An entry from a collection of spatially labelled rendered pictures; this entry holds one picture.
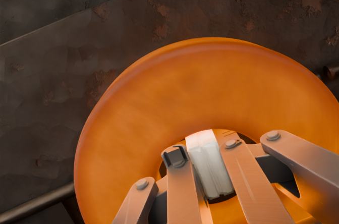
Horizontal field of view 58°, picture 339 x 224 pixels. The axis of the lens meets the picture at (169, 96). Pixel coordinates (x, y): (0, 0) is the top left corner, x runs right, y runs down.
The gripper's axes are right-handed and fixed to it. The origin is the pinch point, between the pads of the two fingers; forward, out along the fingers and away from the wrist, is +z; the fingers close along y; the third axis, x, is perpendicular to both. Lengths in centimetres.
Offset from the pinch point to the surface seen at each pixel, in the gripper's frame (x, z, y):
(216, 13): 6.4, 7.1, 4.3
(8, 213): -2.3, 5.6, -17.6
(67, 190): -2.1, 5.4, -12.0
